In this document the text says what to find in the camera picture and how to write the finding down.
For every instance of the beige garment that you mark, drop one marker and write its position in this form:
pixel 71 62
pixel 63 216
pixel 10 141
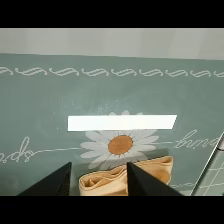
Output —
pixel 103 185

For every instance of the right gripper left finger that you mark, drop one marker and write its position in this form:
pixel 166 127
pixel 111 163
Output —
pixel 55 184

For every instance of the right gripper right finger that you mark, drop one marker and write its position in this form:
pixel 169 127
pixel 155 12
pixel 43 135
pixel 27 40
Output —
pixel 145 184

